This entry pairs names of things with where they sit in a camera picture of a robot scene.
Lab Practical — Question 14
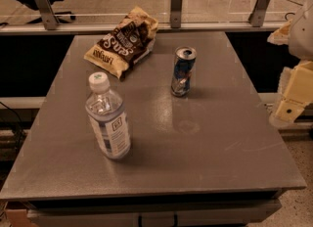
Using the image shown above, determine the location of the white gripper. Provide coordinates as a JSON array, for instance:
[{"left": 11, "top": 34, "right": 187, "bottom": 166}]
[{"left": 267, "top": 0, "right": 313, "bottom": 127}]

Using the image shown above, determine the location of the blue silver redbull can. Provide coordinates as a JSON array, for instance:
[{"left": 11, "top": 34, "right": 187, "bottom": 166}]
[{"left": 171, "top": 46, "right": 197, "bottom": 97}]

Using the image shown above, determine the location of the clear blue plastic bottle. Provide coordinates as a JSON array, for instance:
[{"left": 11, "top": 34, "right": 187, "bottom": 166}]
[{"left": 85, "top": 71, "right": 131, "bottom": 159}]

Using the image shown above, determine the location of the brown yellow chip bag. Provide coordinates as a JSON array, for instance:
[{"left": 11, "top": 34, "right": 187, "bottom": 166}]
[{"left": 84, "top": 6, "right": 158, "bottom": 79}]

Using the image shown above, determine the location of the cardboard box under table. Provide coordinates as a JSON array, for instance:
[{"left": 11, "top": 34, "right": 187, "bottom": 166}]
[{"left": 5, "top": 202, "right": 32, "bottom": 227}]

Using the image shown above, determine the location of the right metal bracket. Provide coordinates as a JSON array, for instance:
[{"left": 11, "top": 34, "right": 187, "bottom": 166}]
[{"left": 248, "top": 0, "right": 271, "bottom": 27}]

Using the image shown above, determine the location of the metal bracket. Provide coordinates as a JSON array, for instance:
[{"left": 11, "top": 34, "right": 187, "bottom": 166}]
[
  {"left": 170, "top": 0, "right": 183, "bottom": 28},
  {"left": 34, "top": 0, "right": 59, "bottom": 30},
  {"left": 248, "top": 0, "right": 271, "bottom": 27}
]

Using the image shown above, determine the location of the middle metal bracket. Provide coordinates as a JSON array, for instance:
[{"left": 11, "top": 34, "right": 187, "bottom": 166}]
[{"left": 170, "top": 0, "right": 183, "bottom": 28}]

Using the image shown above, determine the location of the left metal bracket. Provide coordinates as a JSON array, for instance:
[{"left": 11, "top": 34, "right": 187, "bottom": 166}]
[{"left": 34, "top": 0, "right": 59, "bottom": 30}]

